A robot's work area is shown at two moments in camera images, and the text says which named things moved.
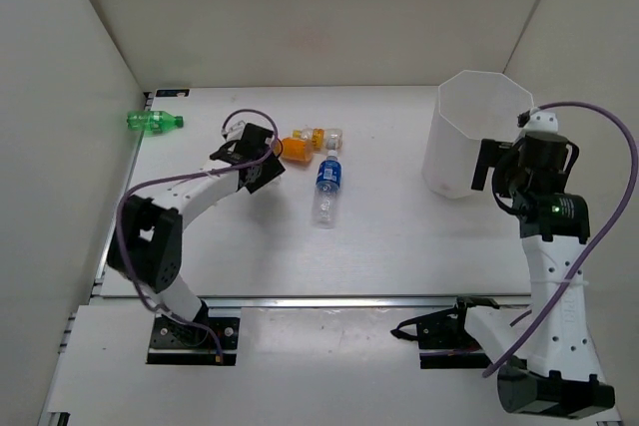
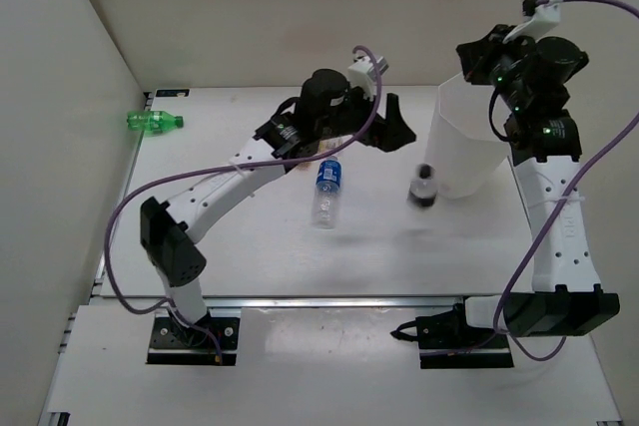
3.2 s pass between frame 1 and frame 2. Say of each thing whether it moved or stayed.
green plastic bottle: stayed
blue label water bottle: stayed
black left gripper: moved
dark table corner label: stayed
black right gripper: moved
